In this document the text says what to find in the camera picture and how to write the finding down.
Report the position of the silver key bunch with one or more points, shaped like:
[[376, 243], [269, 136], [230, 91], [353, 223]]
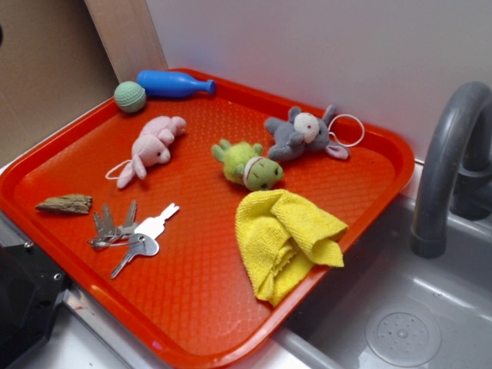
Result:
[[139, 238]]

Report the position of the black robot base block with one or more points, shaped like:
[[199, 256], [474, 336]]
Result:
[[32, 290]]

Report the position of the green plush turtle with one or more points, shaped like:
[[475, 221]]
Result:
[[244, 164]]

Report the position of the yellow microfiber cloth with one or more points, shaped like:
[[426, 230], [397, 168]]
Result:
[[281, 236]]

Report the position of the red plastic tray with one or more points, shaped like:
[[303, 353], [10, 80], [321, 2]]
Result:
[[191, 304]]

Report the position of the grey plush donkey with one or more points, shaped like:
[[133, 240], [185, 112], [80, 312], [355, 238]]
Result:
[[304, 131]]

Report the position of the pink plush bunny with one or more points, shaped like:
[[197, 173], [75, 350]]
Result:
[[150, 148]]

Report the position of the blue plastic bowling pin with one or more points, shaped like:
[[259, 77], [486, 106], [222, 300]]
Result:
[[173, 84]]

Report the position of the brown wood piece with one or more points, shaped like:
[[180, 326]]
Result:
[[69, 204]]

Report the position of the grey toy sink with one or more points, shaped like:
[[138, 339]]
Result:
[[389, 308]]

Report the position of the wooden board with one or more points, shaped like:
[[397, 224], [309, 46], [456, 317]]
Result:
[[128, 35]]

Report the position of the grey toy faucet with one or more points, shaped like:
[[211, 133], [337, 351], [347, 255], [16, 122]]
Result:
[[456, 177]]

